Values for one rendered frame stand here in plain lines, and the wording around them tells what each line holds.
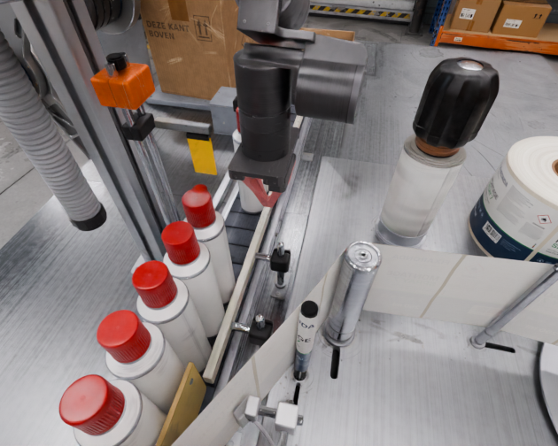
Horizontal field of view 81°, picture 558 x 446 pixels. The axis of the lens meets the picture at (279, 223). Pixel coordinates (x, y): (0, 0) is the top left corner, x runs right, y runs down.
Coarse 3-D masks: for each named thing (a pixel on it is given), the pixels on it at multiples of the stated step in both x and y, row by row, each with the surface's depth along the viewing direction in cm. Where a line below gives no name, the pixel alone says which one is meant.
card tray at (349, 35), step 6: (306, 30) 136; (312, 30) 136; (318, 30) 135; (324, 30) 135; (330, 30) 134; (336, 30) 134; (330, 36) 136; (336, 36) 135; (342, 36) 135; (348, 36) 134
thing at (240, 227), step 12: (240, 204) 65; (228, 216) 63; (240, 216) 63; (252, 216) 63; (228, 228) 61; (240, 228) 61; (252, 228) 61; (228, 240) 59; (240, 240) 59; (264, 240) 62; (240, 252) 57; (240, 264) 55; (240, 312) 52; (216, 336) 47; (228, 348) 46; (204, 372) 44; (216, 384) 45; (204, 408) 41
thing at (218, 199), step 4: (228, 172) 59; (228, 176) 58; (224, 180) 57; (228, 180) 57; (232, 180) 59; (224, 184) 56; (228, 184) 57; (220, 188) 56; (224, 188) 56; (228, 188) 57; (220, 192) 55; (224, 192) 56; (216, 196) 54; (220, 196) 54; (224, 196) 56; (216, 200) 54; (220, 200) 54; (216, 204) 53; (220, 204) 54; (216, 208) 53
